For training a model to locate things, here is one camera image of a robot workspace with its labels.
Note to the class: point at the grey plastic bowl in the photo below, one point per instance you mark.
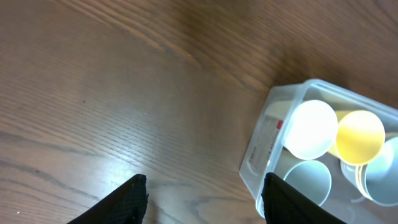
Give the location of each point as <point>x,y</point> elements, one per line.
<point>382,174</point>

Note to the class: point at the clear plastic container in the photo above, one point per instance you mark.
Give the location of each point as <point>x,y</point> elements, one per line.
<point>359,194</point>

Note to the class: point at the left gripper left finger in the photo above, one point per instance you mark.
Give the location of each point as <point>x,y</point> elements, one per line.
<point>125,205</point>

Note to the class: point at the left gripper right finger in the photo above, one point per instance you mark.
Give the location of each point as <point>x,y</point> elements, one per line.
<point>285,205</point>

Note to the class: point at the white plastic cup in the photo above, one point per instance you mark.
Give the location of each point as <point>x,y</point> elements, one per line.
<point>311,128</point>

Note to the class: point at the yellow plastic cup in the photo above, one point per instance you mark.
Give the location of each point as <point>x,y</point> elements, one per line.
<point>360,137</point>

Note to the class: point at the grey plastic cup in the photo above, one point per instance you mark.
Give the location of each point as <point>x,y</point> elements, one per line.
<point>311,177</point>

